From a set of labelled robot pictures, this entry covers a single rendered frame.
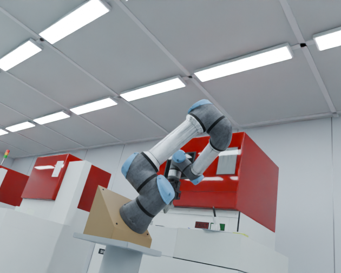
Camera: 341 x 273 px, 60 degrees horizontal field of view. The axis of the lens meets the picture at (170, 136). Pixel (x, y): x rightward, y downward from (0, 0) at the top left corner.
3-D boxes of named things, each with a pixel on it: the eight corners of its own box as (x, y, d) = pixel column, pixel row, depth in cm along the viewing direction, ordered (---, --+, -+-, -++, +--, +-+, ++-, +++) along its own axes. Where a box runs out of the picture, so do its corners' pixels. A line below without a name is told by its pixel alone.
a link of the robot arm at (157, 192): (151, 218, 122) (175, 195, 120) (131, 193, 125) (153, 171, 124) (160, 213, 133) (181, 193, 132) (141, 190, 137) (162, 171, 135)
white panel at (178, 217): (142, 255, 239) (153, 206, 255) (233, 274, 188) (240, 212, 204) (140, 254, 237) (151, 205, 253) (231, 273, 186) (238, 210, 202)
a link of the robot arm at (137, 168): (136, 191, 123) (228, 113, 136) (115, 165, 127) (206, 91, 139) (139, 196, 134) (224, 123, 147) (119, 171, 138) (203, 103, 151)
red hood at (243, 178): (196, 225, 301) (205, 170, 325) (275, 233, 250) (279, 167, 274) (148, 203, 250) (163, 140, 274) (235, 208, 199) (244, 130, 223)
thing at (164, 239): (113, 246, 186) (119, 223, 192) (183, 260, 151) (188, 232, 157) (102, 243, 180) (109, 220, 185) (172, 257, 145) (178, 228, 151)
